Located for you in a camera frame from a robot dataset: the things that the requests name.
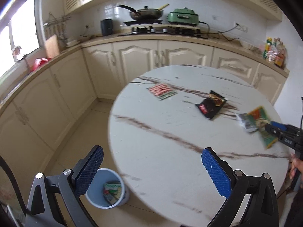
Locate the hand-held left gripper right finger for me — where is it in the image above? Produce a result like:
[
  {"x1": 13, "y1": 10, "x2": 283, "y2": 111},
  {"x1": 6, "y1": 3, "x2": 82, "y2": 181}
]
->
[{"x1": 201, "y1": 147, "x2": 280, "y2": 227}]

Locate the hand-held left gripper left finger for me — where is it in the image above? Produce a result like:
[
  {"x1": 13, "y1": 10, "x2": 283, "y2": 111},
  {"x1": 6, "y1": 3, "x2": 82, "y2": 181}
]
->
[{"x1": 25, "y1": 145, "x2": 105, "y2": 227}]

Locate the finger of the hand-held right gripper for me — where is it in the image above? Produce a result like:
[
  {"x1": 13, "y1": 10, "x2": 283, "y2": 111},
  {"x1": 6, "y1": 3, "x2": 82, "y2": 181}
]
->
[
  {"x1": 270, "y1": 121, "x2": 288, "y2": 131},
  {"x1": 265, "y1": 124, "x2": 284, "y2": 143}
]

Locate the blue plastic bin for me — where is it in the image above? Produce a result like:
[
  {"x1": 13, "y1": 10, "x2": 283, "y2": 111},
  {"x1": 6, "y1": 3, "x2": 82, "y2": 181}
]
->
[{"x1": 85, "y1": 168, "x2": 130, "y2": 209}]

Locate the green orange snack packet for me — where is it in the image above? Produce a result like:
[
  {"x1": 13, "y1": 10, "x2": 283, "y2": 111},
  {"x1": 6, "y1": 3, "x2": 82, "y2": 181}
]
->
[{"x1": 237, "y1": 106, "x2": 278, "y2": 149}]

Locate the person's right hand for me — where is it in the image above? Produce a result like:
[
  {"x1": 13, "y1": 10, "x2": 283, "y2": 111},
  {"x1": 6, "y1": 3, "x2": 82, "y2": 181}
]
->
[{"x1": 289, "y1": 157, "x2": 303, "y2": 180}]

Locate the round marble table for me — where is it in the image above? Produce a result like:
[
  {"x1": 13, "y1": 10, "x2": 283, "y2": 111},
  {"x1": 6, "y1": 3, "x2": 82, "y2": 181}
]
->
[{"x1": 108, "y1": 64, "x2": 293, "y2": 227}]

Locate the black snack packet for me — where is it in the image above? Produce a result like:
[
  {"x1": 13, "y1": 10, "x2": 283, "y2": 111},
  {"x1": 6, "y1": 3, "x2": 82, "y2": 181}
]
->
[{"x1": 195, "y1": 90, "x2": 228, "y2": 120}]

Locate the group of condiment bottles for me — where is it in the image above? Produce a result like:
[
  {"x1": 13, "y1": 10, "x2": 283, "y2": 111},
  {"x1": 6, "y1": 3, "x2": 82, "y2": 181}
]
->
[{"x1": 263, "y1": 37, "x2": 287, "y2": 67}]

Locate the shallow bowl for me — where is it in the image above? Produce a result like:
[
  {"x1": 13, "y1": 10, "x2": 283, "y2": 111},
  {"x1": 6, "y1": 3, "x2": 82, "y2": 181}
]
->
[{"x1": 239, "y1": 40, "x2": 261, "y2": 51}]

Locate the red checkered packet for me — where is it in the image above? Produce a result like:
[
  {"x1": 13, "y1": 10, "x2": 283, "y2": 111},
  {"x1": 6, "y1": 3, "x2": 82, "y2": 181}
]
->
[{"x1": 147, "y1": 82, "x2": 178, "y2": 100}]

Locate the red dish rack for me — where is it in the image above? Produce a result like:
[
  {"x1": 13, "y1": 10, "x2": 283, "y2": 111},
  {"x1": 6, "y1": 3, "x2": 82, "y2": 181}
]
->
[{"x1": 32, "y1": 57, "x2": 49, "y2": 71}]

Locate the wooden cutting board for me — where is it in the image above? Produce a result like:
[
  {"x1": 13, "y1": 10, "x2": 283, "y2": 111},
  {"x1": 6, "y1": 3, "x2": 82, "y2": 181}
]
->
[{"x1": 45, "y1": 34, "x2": 60, "y2": 58}]

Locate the metal faucet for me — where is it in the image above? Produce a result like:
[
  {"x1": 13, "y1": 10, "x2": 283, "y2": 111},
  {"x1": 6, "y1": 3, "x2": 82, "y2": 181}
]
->
[{"x1": 12, "y1": 46, "x2": 30, "y2": 72}]

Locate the dark electric kettle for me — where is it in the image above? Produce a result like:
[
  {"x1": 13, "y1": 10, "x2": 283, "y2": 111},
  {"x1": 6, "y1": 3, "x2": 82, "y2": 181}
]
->
[{"x1": 101, "y1": 19, "x2": 114, "y2": 36}]

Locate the green electric pot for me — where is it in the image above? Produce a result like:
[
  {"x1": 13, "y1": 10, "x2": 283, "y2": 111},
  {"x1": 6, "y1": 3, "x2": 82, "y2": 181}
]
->
[{"x1": 167, "y1": 8, "x2": 201, "y2": 26}]

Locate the black gas stove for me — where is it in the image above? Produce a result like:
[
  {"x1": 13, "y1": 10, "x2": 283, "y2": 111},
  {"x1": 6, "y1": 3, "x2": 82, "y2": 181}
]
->
[{"x1": 117, "y1": 27, "x2": 209, "y2": 40}]

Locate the hanging utensil rack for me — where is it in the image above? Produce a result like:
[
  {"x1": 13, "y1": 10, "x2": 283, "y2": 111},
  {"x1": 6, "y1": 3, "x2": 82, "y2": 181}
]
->
[{"x1": 44, "y1": 12, "x2": 71, "y2": 45}]

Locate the sliding window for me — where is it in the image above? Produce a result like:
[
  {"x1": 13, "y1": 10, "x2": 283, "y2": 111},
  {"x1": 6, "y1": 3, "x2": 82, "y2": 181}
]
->
[{"x1": 0, "y1": 0, "x2": 40, "y2": 81}]

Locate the black induction cooker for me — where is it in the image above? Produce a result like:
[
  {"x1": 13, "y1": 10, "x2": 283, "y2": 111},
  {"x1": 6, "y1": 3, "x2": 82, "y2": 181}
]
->
[{"x1": 123, "y1": 18, "x2": 164, "y2": 26}]

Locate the black wok with lid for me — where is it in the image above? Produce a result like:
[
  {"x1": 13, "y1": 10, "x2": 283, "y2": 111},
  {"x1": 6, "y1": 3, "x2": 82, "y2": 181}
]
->
[{"x1": 118, "y1": 3, "x2": 169, "y2": 21}]

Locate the thick black cable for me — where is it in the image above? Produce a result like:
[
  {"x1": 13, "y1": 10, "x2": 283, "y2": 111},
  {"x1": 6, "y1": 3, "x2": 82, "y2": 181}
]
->
[{"x1": 0, "y1": 155, "x2": 27, "y2": 218}]

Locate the black power cable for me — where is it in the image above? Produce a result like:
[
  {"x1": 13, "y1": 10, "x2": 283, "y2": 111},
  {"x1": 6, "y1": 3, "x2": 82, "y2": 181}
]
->
[{"x1": 200, "y1": 21, "x2": 238, "y2": 41}]

